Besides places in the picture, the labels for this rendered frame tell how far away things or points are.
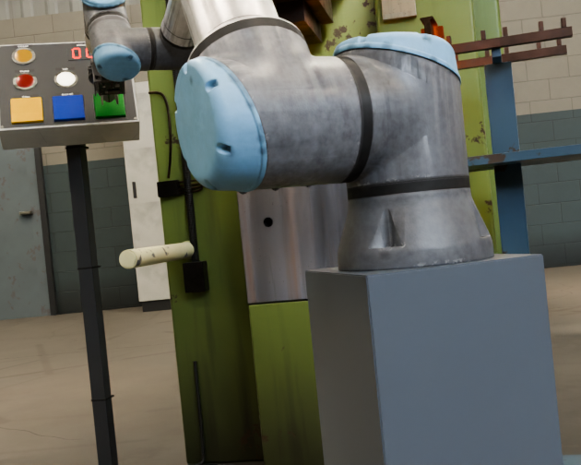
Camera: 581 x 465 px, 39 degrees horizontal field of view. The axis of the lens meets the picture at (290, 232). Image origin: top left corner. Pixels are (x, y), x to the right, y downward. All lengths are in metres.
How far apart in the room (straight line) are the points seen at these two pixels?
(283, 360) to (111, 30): 0.92
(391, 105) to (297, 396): 1.30
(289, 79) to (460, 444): 0.44
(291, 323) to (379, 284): 1.22
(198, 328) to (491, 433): 1.51
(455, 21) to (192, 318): 1.10
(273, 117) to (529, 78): 7.53
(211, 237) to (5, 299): 6.47
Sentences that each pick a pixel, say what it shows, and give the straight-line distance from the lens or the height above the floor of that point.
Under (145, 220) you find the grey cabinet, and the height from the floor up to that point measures 0.84.
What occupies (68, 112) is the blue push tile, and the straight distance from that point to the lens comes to 2.12.
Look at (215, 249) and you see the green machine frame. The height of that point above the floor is 0.61.
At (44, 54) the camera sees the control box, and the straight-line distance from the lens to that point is 2.26.
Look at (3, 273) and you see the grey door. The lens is 8.70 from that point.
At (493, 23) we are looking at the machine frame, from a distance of 2.74.
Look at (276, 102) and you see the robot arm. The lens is 0.88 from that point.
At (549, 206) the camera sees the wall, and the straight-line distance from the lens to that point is 8.29.
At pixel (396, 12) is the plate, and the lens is 2.28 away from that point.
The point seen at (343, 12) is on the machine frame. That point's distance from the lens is 2.67.
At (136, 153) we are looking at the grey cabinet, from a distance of 7.64.
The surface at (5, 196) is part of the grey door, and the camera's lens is 8.68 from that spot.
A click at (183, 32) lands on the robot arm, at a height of 1.07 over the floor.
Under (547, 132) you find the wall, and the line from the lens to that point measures 8.33.
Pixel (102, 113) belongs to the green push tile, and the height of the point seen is 0.99.
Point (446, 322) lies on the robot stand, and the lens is 0.92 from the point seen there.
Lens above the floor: 0.66
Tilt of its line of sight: 1 degrees down
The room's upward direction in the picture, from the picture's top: 6 degrees counter-clockwise
